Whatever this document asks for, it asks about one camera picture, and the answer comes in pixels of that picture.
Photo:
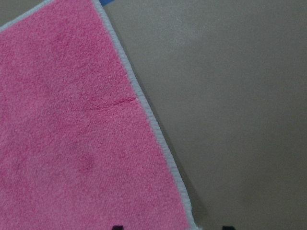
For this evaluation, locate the pink and blue towel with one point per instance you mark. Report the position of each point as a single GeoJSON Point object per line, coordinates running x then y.
{"type": "Point", "coordinates": [80, 148]}

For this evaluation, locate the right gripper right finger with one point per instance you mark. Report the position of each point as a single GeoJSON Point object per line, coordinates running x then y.
{"type": "Point", "coordinates": [227, 228]}

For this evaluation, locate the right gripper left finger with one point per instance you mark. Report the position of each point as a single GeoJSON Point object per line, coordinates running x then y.
{"type": "Point", "coordinates": [118, 227]}

